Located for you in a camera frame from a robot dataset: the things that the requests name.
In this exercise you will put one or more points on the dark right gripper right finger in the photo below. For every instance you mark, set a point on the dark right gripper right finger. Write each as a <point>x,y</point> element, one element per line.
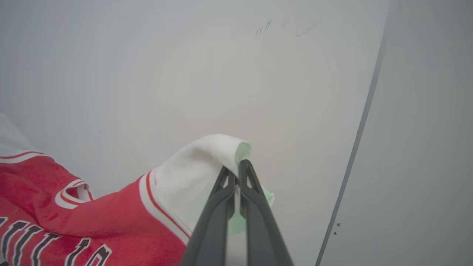
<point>262,232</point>

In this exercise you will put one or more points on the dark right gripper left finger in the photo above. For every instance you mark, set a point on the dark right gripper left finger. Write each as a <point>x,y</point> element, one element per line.
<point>210,229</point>

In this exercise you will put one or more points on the red and white basketball jersey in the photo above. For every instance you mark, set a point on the red and white basketball jersey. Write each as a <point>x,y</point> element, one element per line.
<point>111,221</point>

